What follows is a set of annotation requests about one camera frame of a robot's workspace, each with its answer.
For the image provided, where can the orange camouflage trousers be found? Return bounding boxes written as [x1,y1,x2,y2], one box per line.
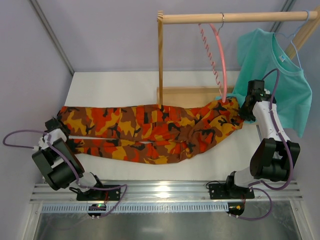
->
[57,97,244,165]

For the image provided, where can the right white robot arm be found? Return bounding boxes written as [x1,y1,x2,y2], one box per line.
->
[225,80,301,199]

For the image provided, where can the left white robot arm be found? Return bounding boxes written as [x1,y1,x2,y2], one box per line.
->
[32,118,104,201]

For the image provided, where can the teal t-shirt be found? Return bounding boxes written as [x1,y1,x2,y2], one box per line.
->
[232,28,312,137]

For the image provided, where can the wooden clothes rack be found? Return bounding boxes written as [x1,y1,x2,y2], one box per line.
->
[156,7,320,108]

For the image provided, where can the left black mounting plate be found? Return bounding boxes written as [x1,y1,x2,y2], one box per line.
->
[73,188,121,201]

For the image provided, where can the black mounting plate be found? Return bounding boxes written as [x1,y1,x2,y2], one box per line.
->
[206,182,255,200]
[73,188,121,201]

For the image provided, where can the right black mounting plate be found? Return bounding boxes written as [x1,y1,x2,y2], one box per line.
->
[206,182,255,200]

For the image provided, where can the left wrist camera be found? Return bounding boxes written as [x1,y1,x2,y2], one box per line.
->
[33,138,50,152]

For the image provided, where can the light blue wire hanger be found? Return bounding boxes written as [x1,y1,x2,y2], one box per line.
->
[270,10,311,70]

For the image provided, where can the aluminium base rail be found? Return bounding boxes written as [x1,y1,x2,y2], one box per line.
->
[30,180,303,203]

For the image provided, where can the slotted cable duct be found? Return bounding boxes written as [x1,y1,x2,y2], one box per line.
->
[41,201,229,214]

